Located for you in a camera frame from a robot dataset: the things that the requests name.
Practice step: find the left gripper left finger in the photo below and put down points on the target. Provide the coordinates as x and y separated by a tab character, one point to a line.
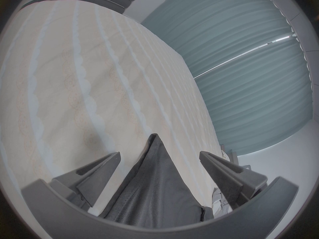
94	178

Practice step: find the pile of clothes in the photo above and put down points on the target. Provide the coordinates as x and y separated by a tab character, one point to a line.
220	202

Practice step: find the grey bedside table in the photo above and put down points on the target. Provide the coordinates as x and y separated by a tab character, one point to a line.
233	155

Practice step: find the black T-shirt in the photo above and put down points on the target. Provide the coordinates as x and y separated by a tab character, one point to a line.
159	190

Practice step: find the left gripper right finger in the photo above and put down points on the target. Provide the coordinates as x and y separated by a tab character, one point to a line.
231	180

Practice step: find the bed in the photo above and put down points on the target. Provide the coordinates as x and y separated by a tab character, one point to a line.
99	83

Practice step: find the white printed pillow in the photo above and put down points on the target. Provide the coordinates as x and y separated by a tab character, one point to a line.
225	155

